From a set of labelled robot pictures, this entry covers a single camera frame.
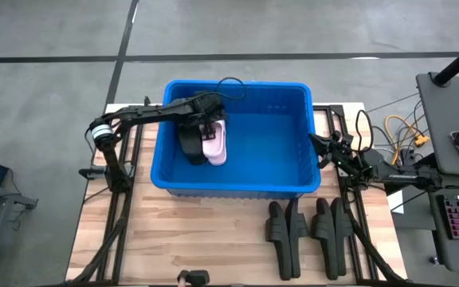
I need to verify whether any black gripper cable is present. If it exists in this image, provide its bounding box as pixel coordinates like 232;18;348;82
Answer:
215;77;246;101
355;109;375;155

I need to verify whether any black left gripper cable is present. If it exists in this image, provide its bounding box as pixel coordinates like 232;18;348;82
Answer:
215;77;246;101

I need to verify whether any black table-level camera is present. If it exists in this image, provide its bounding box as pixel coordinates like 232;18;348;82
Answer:
176;269;210;287

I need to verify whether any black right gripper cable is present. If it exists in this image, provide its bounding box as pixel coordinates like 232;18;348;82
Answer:
355;109;375;155

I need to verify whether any white paper sheet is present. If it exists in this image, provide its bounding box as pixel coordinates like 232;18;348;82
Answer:
386;190;406;215

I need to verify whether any pink rubber slide sandal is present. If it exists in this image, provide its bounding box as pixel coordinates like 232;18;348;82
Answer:
200;119;229;167

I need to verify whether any yellow cable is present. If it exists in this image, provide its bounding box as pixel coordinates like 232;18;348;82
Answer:
384;114;430;165

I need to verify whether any blue plastic bin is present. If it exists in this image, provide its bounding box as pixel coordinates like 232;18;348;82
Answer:
150;79;322;199

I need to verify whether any grey stand base plate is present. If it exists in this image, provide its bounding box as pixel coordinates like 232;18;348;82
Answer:
415;71;459;177

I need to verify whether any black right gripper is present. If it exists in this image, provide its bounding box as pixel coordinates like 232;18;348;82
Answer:
308;132;370;177

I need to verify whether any black rubber slide sandal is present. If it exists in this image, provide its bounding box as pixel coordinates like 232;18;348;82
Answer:
284;197;311;280
265;201;294;281
311;197;340;281
178;123;210;167
330;197;355;278

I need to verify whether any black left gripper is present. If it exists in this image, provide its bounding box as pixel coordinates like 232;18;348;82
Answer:
175;90;227;142

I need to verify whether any black stand pole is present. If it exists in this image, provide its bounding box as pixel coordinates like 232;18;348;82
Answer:
431;35;459;87

